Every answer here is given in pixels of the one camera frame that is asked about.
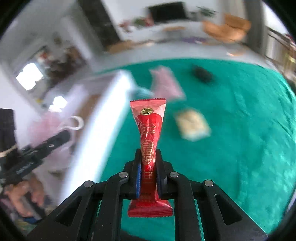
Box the pink bath pouf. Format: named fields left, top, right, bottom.
left=29, top=111, right=84, bottom=172

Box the tissue pack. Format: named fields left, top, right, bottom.
left=175, top=108, right=211, bottom=142

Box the red snack packet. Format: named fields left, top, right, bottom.
left=127, top=98, right=173, bottom=218

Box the black fuzzy item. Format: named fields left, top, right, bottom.
left=192, top=65, right=214, bottom=84

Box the pink packaged item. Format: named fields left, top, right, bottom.
left=149, top=66, right=186, bottom=101

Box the person's left hand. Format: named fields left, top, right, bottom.
left=4, top=174, right=45, bottom=217

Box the green tablecloth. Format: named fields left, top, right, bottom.
left=97, top=58, right=296, bottom=241

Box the white cardboard box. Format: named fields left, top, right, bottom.
left=29, top=69, right=137, bottom=204

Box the white tv cabinet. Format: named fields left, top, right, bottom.
left=118, top=21, right=207, bottom=42

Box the orange lounge chair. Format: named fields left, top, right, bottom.
left=202, top=14, right=251, bottom=43

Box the black television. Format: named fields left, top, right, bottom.
left=148, top=1, right=188, bottom=23

